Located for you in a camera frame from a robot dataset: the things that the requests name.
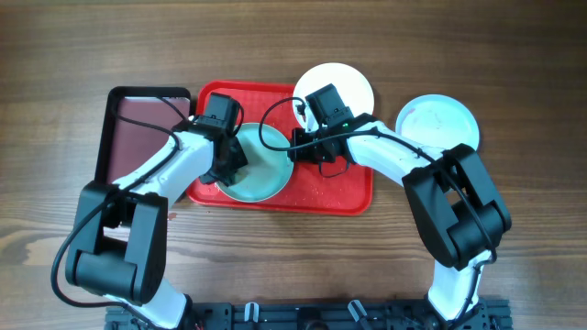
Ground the red plastic tray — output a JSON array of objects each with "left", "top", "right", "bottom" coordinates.
[{"left": 186, "top": 81, "right": 373, "bottom": 215}]

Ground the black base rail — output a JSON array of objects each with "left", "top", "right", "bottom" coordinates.
[{"left": 104, "top": 298, "right": 514, "bottom": 330}]

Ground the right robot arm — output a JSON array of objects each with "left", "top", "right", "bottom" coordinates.
[{"left": 288, "top": 84, "right": 512, "bottom": 328}]

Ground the left black cable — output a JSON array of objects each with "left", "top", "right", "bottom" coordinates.
[{"left": 50, "top": 95, "right": 244, "bottom": 330}]

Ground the black cable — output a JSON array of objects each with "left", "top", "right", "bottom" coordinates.
[
  {"left": 258, "top": 96, "right": 499, "bottom": 329},
  {"left": 50, "top": 95, "right": 244, "bottom": 330}
]

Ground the white plate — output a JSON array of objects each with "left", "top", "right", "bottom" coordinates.
[{"left": 293, "top": 62, "right": 374, "bottom": 132}]

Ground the black tray with water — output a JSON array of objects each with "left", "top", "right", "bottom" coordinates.
[{"left": 94, "top": 86, "right": 192, "bottom": 183}]

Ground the light blue plate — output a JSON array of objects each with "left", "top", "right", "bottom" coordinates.
[
  {"left": 395, "top": 94, "right": 481, "bottom": 150},
  {"left": 216, "top": 123, "right": 294, "bottom": 203}
]

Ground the right black cable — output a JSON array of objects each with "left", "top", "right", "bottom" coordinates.
[{"left": 258, "top": 96, "right": 499, "bottom": 329}]

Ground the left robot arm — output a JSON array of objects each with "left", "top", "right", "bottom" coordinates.
[{"left": 50, "top": 93, "right": 248, "bottom": 329}]

